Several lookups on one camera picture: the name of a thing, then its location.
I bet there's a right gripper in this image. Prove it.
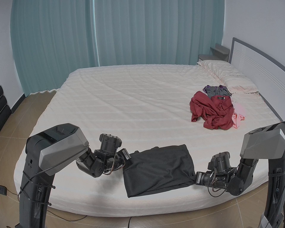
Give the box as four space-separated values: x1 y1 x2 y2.
194 171 210 186

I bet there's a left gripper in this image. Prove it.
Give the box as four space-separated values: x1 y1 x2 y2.
118 149 132 164

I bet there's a black T-shirt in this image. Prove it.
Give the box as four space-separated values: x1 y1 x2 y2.
122 144 197 198

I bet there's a bed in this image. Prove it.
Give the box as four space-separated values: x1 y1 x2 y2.
13 37 285 217

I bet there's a dark red shirt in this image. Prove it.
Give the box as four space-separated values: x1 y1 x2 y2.
190 91 235 130

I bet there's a pink garment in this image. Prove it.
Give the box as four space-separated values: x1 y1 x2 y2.
232 101 247 129

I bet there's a grey garment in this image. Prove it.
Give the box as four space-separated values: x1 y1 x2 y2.
207 86 232 98

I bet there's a purple garment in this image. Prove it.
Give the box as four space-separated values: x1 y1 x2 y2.
203 85 225 92

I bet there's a cream pillow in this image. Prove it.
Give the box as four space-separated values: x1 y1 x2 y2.
197 60 259 94

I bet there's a grey bedside table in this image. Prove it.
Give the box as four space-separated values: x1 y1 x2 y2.
198 43 230 63

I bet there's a blue-green curtain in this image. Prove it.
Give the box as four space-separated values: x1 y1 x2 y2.
10 0 100 97
94 0 225 67

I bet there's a black cable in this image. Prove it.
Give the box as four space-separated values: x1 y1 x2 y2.
208 187 226 198
31 146 90 177

